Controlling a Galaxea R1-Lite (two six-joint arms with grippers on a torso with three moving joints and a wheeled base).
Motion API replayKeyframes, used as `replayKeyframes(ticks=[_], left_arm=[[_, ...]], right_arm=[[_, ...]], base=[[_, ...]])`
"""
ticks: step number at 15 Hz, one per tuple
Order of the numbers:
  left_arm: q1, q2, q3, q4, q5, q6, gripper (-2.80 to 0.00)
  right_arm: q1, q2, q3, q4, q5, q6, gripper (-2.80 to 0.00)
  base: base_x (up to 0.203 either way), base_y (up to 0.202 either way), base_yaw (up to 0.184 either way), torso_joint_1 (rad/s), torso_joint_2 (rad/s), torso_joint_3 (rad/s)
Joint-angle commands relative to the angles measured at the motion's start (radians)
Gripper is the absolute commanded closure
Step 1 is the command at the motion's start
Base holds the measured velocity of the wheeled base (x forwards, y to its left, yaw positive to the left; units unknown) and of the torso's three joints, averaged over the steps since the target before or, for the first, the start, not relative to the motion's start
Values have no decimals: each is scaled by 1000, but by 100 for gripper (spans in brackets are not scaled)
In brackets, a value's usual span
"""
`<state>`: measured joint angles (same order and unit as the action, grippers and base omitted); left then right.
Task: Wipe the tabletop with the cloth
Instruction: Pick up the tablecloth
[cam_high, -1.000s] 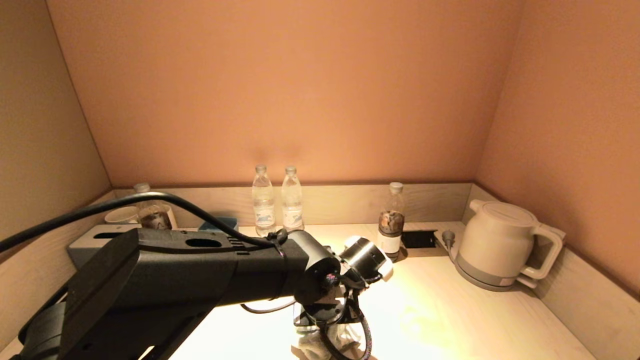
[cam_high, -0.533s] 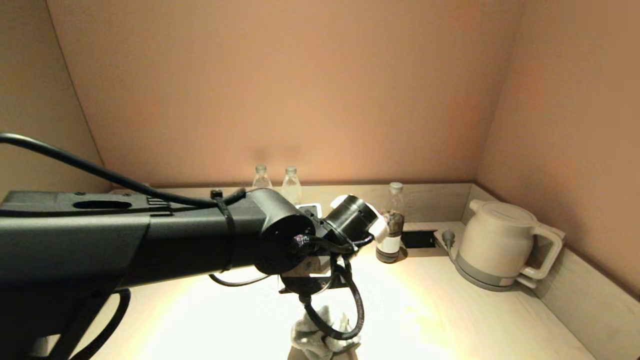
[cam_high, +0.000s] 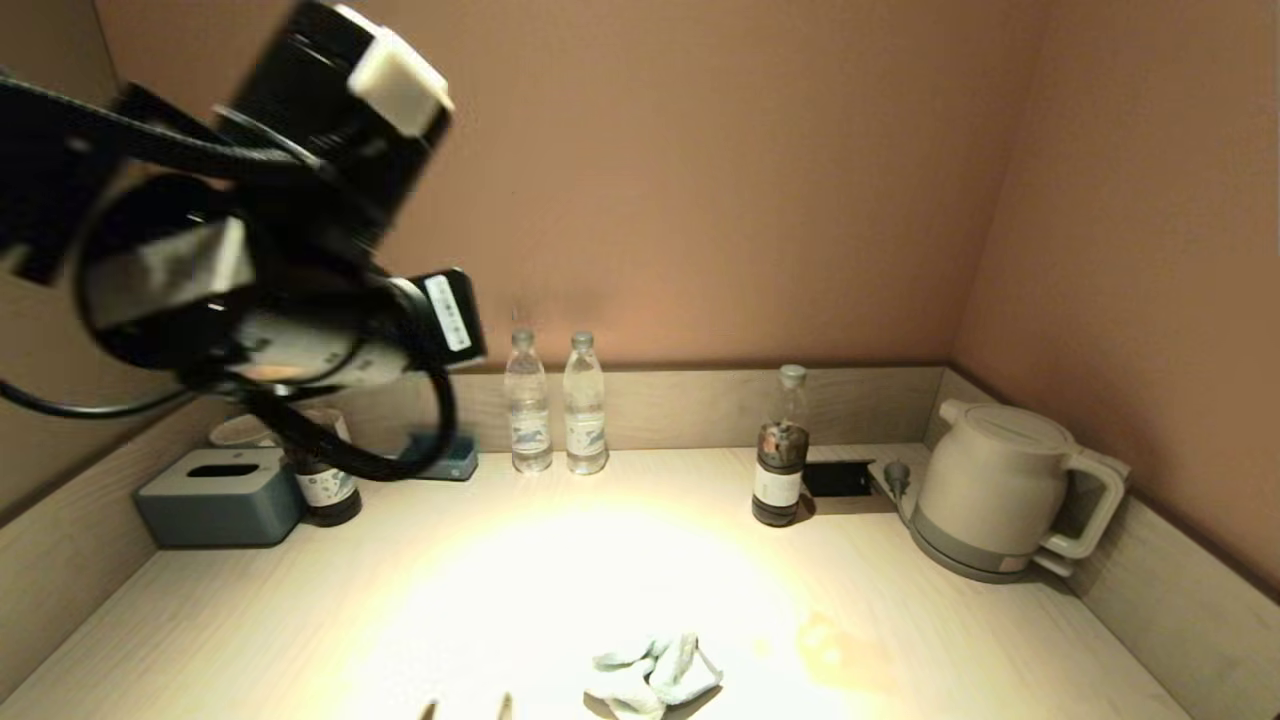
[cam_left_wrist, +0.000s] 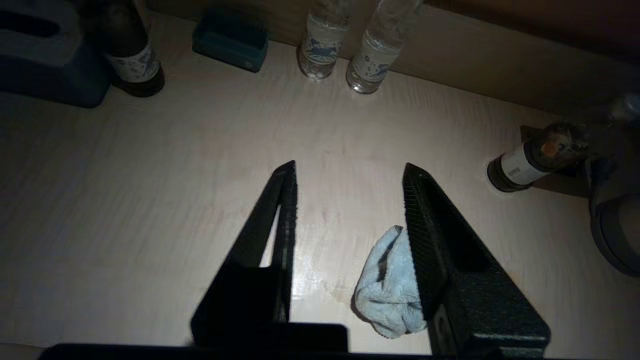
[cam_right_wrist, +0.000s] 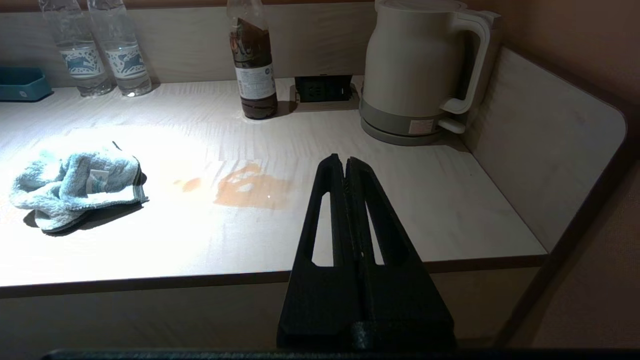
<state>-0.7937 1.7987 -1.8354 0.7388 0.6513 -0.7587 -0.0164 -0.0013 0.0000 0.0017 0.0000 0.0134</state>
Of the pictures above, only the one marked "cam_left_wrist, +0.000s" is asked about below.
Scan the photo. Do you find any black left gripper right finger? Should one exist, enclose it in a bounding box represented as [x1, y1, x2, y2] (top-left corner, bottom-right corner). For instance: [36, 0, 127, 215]
[402, 162, 551, 357]

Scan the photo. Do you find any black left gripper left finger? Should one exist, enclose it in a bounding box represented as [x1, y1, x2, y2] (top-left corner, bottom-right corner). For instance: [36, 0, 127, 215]
[190, 160, 349, 351]

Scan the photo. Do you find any light blue microfiber cloth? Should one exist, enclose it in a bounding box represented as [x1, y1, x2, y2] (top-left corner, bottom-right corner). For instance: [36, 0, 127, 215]
[351, 225, 429, 340]

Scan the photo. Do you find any dark drink bottle white label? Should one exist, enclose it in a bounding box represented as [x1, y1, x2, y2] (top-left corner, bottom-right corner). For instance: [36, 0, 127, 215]
[486, 122, 591, 193]

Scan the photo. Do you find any grey kettle base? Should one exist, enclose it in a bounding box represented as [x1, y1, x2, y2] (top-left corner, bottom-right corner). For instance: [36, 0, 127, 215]
[590, 200, 640, 278]

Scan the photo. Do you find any beige electric kettle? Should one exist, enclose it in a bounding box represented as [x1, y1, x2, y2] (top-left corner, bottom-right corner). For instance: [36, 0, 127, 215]
[587, 155, 640, 251]

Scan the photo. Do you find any small blue plastic tray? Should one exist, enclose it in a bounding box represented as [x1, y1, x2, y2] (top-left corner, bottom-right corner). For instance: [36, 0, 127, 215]
[192, 7, 269, 74]

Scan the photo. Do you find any clear water bottle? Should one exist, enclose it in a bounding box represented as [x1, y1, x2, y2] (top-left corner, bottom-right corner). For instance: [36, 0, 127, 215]
[297, 0, 351, 81]
[346, 0, 424, 95]

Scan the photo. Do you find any dark drink bottle patterned label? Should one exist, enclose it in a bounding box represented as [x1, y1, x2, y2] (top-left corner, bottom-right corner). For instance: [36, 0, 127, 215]
[80, 0, 166, 98]

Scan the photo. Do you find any grey-blue tissue box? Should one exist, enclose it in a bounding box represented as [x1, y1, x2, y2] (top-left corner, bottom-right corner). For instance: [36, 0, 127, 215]
[0, 0, 113, 109]

